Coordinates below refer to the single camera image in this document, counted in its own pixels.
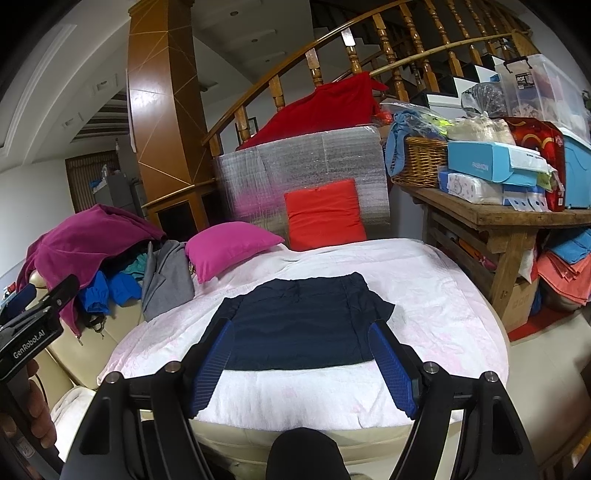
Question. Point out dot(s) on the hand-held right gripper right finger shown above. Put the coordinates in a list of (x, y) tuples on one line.
[(395, 369)]

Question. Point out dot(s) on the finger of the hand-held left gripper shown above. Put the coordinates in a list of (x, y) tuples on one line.
[(60, 290), (21, 300)]

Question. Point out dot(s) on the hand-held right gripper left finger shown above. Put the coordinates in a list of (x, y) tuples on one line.
[(212, 364)]

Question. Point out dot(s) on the navy blue jacket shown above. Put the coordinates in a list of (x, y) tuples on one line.
[(300, 323)]

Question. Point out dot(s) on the pile of clothes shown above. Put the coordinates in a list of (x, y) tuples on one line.
[(83, 240)]

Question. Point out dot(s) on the plastic bag of clothes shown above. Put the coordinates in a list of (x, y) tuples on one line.
[(434, 122)]

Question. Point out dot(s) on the person's left hand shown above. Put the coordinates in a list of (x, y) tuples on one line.
[(41, 415)]

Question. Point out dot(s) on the bright blue garment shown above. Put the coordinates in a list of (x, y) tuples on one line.
[(122, 288)]

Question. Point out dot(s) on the white pink blanket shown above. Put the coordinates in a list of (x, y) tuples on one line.
[(438, 323)]

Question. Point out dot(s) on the white fluffy cloth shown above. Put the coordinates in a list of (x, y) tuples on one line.
[(71, 410)]

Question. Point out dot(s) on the teal garment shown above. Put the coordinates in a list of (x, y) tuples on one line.
[(136, 267)]

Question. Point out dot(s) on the grey garment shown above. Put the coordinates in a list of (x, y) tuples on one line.
[(166, 281)]

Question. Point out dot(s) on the grey cabinet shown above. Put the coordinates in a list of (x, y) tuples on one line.
[(120, 194)]

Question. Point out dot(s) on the magenta pillow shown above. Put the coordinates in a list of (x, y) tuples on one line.
[(231, 249)]

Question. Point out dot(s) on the red floor mat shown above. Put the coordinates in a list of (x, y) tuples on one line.
[(531, 327)]

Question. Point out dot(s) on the red orange pillow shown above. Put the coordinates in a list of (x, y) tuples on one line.
[(323, 212)]

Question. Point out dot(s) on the wooden table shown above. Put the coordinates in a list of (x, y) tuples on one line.
[(508, 221)]

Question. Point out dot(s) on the stack of coral towels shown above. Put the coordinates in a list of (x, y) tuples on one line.
[(563, 281)]

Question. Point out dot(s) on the white patterned tissue pack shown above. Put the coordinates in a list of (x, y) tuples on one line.
[(471, 187)]

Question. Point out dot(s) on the wooden pillar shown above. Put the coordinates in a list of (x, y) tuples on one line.
[(161, 115)]

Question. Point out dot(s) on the wicker basket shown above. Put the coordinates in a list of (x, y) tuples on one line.
[(425, 161)]

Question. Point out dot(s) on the white blue packet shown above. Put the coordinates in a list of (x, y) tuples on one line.
[(526, 198)]

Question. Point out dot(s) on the blue folded towel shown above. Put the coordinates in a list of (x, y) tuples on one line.
[(572, 247)]

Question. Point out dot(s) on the blue cardboard box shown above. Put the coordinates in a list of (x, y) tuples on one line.
[(480, 161)]

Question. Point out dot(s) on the light blue cloth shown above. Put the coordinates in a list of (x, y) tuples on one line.
[(397, 138)]

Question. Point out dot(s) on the silver foil wrapped panel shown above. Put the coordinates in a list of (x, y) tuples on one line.
[(314, 152)]

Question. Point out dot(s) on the cream item in clear bag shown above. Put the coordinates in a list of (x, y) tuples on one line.
[(480, 129)]

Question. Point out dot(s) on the red cloth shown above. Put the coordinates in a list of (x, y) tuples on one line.
[(323, 110)]

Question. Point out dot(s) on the teal storage bin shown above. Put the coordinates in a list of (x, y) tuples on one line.
[(577, 170)]

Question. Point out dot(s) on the red gift bag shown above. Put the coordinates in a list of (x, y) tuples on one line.
[(540, 134)]

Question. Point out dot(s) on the wooden stair banister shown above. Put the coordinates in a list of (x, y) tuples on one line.
[(277, 92)]

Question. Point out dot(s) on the grey dotted plastic bag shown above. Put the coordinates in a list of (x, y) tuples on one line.
[(485, 99)]

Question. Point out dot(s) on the clear plastic storage box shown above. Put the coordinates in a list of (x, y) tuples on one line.
[(545, 87)]

